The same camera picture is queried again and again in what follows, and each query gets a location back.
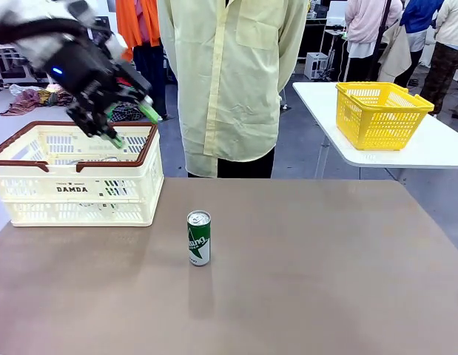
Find dark checked cloth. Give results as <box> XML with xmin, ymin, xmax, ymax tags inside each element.
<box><xmin>110</xmin><ymin>104</ymin><xmax>145</xmax><ymax>122</ymax></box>

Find pile of clothes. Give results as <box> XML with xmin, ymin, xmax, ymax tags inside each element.
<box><xmin>0</xmin><ymin>83</ymin><xmax>78</xmax><ymax>118</ymax></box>

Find green white star can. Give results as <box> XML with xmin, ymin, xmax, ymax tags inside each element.
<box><xmin>186</xmin><ymin>209</ymin><xmax>212</xmax><ymax>267</ymax></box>

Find beige shoulder bag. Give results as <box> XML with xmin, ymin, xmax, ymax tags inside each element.
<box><xmin>378</xmin><ymin>22</ymin><xmax>413</xmax><ymax>78</ymax></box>

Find person in blue top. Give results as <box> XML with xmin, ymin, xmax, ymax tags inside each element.
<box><xmin>400</xmin><ymin>0</ymin><xmax>446</xmax><ymax>81</ymax></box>

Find person in cream top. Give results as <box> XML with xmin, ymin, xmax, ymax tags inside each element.
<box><xmin>422</xmin><ymin>0</ymin><xmax>458</xmax><ymax>115</ymax></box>

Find cream shopping basket brown handles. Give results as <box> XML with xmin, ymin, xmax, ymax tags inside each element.
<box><xmin>0</xmin><ymin>121</ymin><xmax>166</xmax><ymax>228</ymax></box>

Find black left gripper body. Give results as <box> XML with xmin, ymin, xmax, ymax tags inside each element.
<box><xmin>30</xmin><ymin>34</ymin><xmax>121</xmax><ymax>104</ymax></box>

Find person in orange jacket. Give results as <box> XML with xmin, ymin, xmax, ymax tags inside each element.
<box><xmin>115</xmin><ymin>0</ymin><xmax>169</xmax><ymax>120</ymax></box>

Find yellow plastic basket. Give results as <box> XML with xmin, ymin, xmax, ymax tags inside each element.
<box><xmin>335</xmin><ymin>81</ymin><xmax>435</xmax><ymax>151</ymax></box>

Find person in pink top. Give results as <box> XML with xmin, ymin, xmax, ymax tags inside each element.
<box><xmin>345</xmin><ymin>0</ymin><xmax>403</xmax><ymax>81</ymax></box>

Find white side table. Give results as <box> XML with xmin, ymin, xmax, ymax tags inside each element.
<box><xmin>292</xmin><ymin>81</ymin><xmax>458</xmax><ymax>170</ymax></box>

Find white computer case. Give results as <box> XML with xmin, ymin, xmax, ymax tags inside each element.
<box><xmin>305</xmin><ymin>51</ymin><xmax>330</xmax><ymax>81</ymax></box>

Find grey workbench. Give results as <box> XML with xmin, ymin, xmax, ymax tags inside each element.
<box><xmin>0</xmin><ymin>42</ymin><xmax>48</xmax><ymax>85</ymax></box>

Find person in yellow shirt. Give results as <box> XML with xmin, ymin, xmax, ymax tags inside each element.
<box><xmin>157</xmin><ymin>0</ymin><xmax>311</xmax><ymax>179</ymax></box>

